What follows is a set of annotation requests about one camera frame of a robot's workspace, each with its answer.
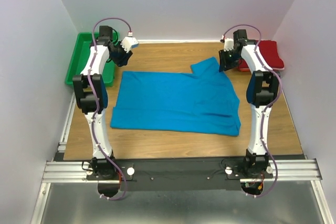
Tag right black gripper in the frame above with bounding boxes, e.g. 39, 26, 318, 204
217, 48, 241, 72

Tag blue t shirt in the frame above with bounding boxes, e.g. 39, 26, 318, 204
110, 57, 241, 136

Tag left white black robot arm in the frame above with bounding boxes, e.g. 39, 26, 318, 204
72, 26, 138, 180

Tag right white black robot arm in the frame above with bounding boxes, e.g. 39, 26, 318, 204
218, 29, 281, 178

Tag green plastic tray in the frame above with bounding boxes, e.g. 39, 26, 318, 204
65, 32, 115, 87

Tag folded red t shirt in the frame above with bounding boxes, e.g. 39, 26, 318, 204
241, 40, 284, 72

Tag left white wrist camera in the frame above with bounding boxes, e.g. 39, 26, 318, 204
121, 36, 139, 53

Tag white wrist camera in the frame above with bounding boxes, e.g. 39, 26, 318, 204
121, 36, 139, 53
224, 38, 234, 51

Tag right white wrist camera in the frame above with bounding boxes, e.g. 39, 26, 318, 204
224, 38, 234, 51

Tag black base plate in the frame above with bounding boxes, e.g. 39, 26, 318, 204
85, 156, 275, 196

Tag aluminium frame rail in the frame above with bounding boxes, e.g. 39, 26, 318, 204
42, 159, 322, 184

